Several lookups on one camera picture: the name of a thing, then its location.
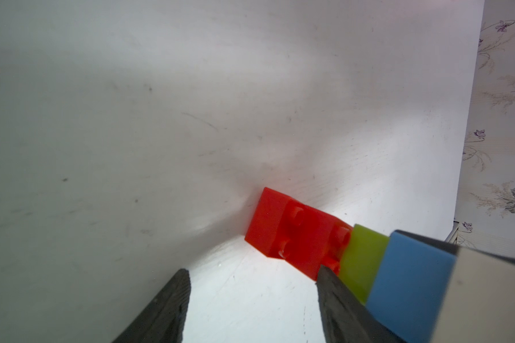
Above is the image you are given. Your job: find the white lego brick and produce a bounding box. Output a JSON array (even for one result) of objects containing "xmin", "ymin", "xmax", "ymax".
[{"xmin": 431, "ymin": 249, "xmax": 515, "ymax": 342}]

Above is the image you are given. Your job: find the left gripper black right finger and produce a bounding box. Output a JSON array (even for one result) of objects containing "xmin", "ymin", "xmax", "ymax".
[{"xmin": 316, "ymin": 266, "xmax": 403, "ymax": 343}]

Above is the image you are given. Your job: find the blue lego brick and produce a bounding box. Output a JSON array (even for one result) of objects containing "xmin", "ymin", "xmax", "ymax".
[{"xmin": 366, "ymin": 230, "xmax": 459, "ymax": 342}]

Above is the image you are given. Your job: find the green lego brick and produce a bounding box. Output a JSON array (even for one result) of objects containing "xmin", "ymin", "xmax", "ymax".
[{"xmin": 338, "ymin": 224, "xmax": 389, "ymax": 304}]

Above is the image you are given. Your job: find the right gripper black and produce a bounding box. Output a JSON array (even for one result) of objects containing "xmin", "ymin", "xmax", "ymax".
[{"xmin": 394, "ymin": 229, "xmax": 515, "ymax": 271}]

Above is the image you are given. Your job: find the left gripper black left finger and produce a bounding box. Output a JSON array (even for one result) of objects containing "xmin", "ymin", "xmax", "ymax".
[{"xmin": 114, "ymin": 269, "xmax": 191, "ymax": 343}]

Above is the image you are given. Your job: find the red lego brick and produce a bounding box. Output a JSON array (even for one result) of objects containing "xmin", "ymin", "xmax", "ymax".
[{"xmin": 245, "ymin": 187, "xmax": 353, "ymax": 281}]

